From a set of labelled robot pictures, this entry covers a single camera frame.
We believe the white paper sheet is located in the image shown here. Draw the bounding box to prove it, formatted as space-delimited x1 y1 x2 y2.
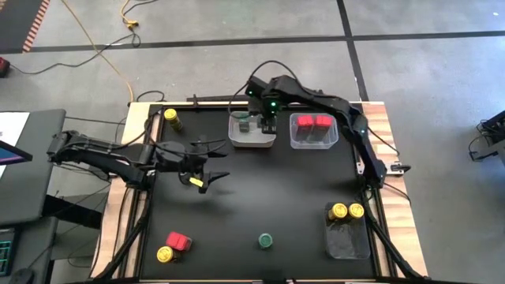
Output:
0 111 31 178

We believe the flat black bar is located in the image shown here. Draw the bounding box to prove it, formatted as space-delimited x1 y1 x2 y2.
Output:
186 92 285 103

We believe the backlit keyboard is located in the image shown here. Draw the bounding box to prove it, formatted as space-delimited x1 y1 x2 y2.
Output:
0 228 13 277

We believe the tablet with lit screen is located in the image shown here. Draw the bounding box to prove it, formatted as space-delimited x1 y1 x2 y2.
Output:
0 140 34 167

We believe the black orange-striped floor mat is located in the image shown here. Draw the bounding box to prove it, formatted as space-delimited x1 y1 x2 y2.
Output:
0 0 52 54

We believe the long yellow floor cable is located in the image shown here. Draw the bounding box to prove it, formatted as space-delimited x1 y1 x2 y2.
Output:
61 0 135 103

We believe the yellow-lid dark spice can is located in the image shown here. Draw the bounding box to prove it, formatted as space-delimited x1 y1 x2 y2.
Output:
163 108 184 133
155 245 181 264
347 202 365 220
327 202 349 222

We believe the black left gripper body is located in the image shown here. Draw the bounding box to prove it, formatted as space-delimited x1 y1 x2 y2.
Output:
155 140 210 174

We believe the yellow cable with plug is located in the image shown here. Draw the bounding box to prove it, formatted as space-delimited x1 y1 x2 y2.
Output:
120 0 140 29

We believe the black equipment with cables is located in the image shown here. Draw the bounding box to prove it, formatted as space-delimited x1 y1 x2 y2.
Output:
468 109 505 163

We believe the beige plastic bin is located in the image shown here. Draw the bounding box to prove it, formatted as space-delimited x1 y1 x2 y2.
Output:
227 110 277 149

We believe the clear plastic bin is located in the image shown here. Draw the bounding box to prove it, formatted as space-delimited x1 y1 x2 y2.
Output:
289 112 340 151

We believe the grey side desk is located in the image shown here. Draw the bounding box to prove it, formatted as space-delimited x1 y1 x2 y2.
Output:
0 109 67 226

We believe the silver metal bracket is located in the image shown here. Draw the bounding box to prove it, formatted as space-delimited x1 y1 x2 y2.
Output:
356 161 374 177

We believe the thin black cable loop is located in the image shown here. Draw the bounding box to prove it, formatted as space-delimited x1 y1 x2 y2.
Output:
135 89 166 104

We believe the long black floor cable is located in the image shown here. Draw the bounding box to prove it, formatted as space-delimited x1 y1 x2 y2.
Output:
7 0 159 76

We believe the grey translucent plastic bin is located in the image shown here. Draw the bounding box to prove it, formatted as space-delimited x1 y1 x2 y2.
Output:
324 203 373 262

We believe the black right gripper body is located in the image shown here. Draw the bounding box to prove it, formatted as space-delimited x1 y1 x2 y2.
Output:
245 77 283 118

